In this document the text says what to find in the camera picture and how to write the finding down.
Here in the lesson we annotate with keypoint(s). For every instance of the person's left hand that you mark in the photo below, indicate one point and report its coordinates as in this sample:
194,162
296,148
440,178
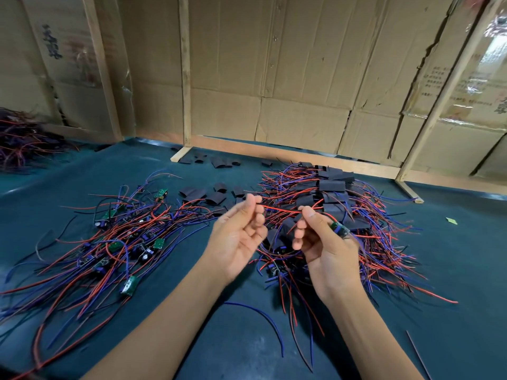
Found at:
234,241

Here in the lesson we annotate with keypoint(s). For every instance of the person's right hand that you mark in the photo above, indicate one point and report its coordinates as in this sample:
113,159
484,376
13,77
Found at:
333,257

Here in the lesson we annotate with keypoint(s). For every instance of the pile of black sleeve pieces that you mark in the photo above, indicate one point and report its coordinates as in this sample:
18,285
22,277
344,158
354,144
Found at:
214,198

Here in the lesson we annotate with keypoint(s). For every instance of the pile of sleeved wired boards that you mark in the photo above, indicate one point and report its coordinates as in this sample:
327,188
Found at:
380,233

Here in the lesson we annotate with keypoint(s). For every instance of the pile of unsleeved wired boards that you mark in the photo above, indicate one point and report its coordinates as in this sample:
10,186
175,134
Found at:
87,257

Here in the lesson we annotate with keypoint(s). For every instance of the person's right forearm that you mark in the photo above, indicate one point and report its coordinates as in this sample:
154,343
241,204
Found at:
368,340

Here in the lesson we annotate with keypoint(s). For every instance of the person's left forearm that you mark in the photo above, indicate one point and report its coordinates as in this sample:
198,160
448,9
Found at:
158,336

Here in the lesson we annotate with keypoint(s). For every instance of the wooden ledge board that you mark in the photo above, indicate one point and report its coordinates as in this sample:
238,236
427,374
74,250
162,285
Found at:
317,160

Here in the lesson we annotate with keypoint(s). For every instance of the small green scrap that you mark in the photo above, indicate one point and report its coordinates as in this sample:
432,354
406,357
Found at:
451,220

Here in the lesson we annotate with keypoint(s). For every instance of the clear plastic sheet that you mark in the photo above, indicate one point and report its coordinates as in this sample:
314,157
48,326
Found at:
491,71

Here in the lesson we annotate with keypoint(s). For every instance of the thin wooden post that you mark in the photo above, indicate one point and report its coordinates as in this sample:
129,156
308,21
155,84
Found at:
185,71

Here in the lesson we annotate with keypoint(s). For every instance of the pale slanted wooden post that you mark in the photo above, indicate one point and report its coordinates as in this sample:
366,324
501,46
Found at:
443,91

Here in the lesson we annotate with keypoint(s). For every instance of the wide wooden post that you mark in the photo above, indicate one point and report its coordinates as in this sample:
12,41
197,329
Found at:
101,71

